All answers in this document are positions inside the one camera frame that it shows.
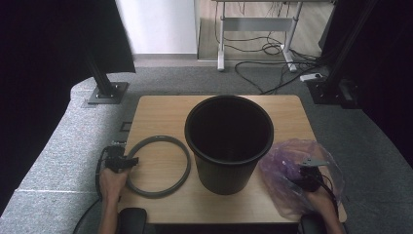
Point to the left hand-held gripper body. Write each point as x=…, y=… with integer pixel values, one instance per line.
x=115, y=159

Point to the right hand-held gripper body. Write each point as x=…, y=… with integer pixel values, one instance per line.
x=310, y=178

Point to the purple plastic bag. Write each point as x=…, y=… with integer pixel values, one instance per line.
x=279, y=162

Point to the black trash bin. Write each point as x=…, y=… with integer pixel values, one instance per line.
x=224, y=178

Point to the person's left hand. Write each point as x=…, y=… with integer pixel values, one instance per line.
x=112, y=185

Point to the person's right hand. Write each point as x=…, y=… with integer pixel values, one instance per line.
x=321, y=203

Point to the black metal stand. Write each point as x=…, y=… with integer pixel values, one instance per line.
x=337, y=81
x=105, y=89

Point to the white power strip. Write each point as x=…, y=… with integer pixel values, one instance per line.
x=311, y=77

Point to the black curtain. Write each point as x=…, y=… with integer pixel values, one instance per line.
x=42, y=65
x=389, y=81

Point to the dark floor outlet frame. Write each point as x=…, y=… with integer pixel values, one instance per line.
x=121, y=126

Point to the white desk frame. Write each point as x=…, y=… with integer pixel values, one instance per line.
x=256, y=24

